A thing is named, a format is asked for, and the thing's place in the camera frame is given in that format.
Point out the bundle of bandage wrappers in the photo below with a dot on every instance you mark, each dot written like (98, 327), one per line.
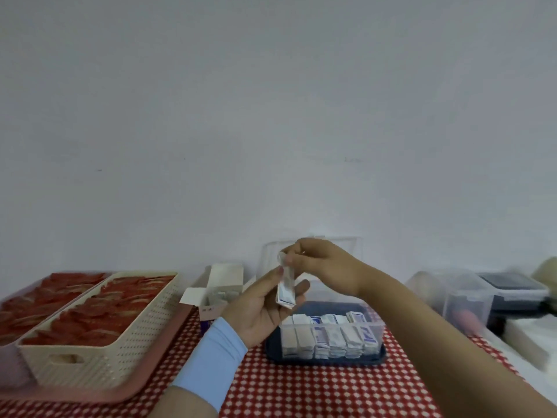
(287, 291)

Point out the pink perforated plastic basket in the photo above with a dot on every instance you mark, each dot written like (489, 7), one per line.
(13, 370)

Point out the row of bandage stacks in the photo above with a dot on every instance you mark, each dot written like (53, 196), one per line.
(330, 337)

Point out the cream perforated plastic basket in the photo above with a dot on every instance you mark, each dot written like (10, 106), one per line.
(117, 361)

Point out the clear storage box blue base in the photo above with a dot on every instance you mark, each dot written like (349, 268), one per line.
(274, 352)

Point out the person's right hand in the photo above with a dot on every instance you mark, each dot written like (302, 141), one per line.
(335, 265)

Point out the light blue wristband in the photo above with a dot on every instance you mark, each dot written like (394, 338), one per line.
(211, 365)

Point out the blue white cardboard box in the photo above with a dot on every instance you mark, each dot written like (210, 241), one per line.
(226, 274)

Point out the person's right forearm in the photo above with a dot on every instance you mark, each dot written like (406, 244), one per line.
(452, 348)

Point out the pile of red packets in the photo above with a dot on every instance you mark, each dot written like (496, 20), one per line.
(35, 304)
(100, 313)

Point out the black flat object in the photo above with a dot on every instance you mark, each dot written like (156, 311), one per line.
(513, 282)

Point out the beige round object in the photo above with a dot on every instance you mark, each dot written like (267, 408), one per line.
(547, 274)

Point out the person's left hand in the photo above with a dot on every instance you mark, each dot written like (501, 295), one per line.
(256, 309)

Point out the clear plastic container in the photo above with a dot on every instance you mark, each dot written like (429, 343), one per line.
(457, 300)

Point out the pink plastic tray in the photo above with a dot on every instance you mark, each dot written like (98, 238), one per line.
(87, 395)

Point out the person's left forearm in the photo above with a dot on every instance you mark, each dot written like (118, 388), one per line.
(180, 404)

